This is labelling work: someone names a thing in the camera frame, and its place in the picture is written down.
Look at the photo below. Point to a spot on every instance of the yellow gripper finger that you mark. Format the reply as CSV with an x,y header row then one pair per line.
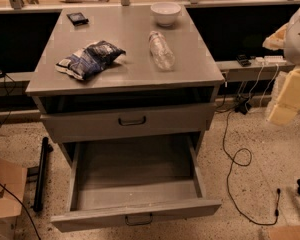
x,y
276,40
285,98

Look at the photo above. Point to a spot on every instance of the blue chip bag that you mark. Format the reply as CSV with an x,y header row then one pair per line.
x,y
89,60

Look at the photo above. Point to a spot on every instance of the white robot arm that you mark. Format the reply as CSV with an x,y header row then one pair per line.
x,y
292,39

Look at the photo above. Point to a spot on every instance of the grey drawer cabinet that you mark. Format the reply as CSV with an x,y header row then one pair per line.
x,y
133,80

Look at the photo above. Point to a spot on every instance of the open grey lower drawer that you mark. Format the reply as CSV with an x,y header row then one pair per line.
x,y
134,182

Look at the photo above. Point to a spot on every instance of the closed grey upper drawer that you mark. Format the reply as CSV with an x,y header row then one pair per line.
x,y
123,123

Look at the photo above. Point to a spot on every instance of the white power strip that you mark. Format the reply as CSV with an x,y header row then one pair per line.
x,y
270,60

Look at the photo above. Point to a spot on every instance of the black device on ledge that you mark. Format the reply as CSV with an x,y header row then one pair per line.
x,y
243,60

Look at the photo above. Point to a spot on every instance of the black power adapter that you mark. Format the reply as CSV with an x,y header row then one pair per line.
x,y
243,107

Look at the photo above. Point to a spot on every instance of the white ceramic bowl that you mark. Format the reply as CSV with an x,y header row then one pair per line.
x,y
165,13

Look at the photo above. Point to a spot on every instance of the clear plastic water bottle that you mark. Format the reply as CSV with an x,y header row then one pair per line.
x,y
160,51

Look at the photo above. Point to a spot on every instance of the small black packet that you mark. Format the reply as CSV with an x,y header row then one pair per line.
x,y
77,19

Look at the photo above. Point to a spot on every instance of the black bar on floor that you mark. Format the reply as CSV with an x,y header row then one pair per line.
x,y
46,148

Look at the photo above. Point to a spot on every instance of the cardboard box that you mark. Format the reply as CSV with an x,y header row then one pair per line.
x,y
12,187

